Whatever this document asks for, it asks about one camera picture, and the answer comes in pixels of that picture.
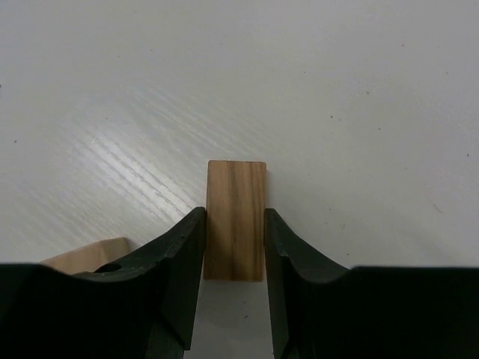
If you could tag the long light wood block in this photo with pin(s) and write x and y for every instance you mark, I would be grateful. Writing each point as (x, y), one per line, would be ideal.
(90, 257)

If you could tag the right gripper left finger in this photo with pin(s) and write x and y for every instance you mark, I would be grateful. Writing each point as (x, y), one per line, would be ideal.
(139, 306)

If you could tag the tan rectangular block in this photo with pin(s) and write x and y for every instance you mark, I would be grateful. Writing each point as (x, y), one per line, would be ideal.
(235, 205)

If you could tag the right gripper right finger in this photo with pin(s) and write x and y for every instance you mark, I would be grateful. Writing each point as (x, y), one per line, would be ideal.
(320, 309)

